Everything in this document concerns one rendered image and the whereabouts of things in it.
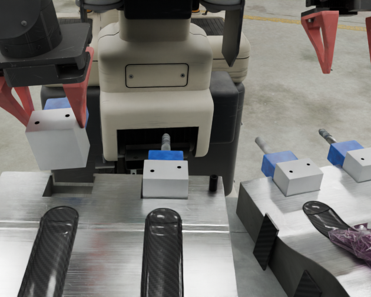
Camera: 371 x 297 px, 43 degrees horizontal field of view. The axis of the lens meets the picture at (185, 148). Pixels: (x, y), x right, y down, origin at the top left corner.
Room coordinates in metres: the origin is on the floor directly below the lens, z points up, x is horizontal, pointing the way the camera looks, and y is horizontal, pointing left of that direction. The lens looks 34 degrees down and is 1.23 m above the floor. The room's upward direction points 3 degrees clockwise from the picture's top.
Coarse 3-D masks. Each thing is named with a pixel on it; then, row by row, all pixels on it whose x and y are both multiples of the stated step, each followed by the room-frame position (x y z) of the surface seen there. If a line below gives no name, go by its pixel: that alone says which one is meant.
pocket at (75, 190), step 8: (48, 184) 0.42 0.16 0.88; (56, 184) 0.43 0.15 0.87; (64, 184) 0.44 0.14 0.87; (72, 184) 0.44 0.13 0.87; (80, 184) 0.44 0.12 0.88; (88, 184) 0.44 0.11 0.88; (48, 192) 0.42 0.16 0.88; (56, 192) 0.43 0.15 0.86; (64, 192) 0.43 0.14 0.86; (72, 192) 0.43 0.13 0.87; (80, 192) 0.43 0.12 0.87; (88, 192) 0.44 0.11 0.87
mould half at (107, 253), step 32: (0, 192) 0.40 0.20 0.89; (32, 192) 0.40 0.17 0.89; (96, 192) 0.41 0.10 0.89; (128, 192) 0.41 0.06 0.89; (192, 192) 0.42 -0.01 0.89; (0, 224) 0.35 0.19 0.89; (32, 224) 0.35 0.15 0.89; (96, 224) 0.36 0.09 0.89; (128, 224) 0.36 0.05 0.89; (192, 224) 0.36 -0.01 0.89; (224, 224) 0.37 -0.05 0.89; (0, 256) 0.31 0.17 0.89; (96, 256) 0.32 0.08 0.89; (128, 256) 0.32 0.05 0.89; (192, 256) 0.32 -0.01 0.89; (224, 256) 0.32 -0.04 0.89; (0, 288) 0.27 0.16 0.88; (64, 288) 0.28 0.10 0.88; (96, 288) 0.28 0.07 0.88; (128, 288) 0.28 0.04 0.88; (192, 288) 0.28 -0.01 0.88; (224, 288) 0.29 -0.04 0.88
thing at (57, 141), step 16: (32, 112) 0.42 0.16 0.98; (48, 112) 0.42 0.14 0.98; (64, 112) 0.42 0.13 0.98; (32, 128) 0.39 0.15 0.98; (48, 128) 0.39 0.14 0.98; (64, 128) 0.39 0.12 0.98; (80, 128) 0.41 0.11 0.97; (32, 144) 0.39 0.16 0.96; (48, 144) 0.39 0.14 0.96; (64, 144) 0.39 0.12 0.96; (80, 144) 0.40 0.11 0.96; (48, 160) 0.40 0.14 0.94; (64, 160) 0.40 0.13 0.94; (80, 160) 0.40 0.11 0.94
